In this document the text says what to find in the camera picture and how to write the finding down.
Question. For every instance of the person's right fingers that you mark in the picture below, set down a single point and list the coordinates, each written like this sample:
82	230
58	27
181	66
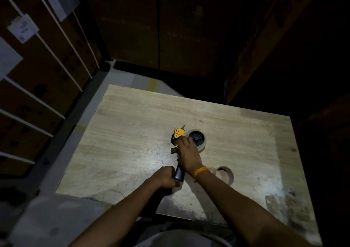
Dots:
186	141

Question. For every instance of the person's right hand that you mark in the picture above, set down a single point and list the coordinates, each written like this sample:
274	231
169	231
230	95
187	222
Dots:
188	153

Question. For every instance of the white paper label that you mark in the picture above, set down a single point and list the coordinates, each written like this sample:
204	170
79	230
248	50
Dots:
23	28
63	0
8	58

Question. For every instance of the tilted dark cardboard box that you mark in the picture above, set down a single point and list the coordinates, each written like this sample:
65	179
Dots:
268	36

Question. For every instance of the brown tape roll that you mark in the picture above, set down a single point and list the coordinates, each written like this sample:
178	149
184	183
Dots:
225	174

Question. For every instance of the person's left fingers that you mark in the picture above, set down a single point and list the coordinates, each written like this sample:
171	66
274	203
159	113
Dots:
171	170

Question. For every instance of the orange wristband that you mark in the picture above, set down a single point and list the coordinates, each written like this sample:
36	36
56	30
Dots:
200	171

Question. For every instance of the large dark cardboard box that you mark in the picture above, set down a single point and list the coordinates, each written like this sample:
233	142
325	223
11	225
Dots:
127	22
197	28

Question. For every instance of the black and yellow tape dispenser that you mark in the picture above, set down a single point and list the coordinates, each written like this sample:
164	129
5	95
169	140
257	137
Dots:
177	156

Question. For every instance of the person's right forearm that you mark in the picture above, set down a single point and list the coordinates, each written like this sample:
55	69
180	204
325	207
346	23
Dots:
246	214

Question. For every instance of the person's left forearm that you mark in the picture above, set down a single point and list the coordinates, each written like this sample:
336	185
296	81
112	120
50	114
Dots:
120	216

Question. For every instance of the clear packing tape roll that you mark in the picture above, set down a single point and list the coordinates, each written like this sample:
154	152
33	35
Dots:
197	140

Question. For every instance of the person's left hand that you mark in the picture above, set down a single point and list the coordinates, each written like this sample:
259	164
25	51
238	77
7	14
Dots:
164	178

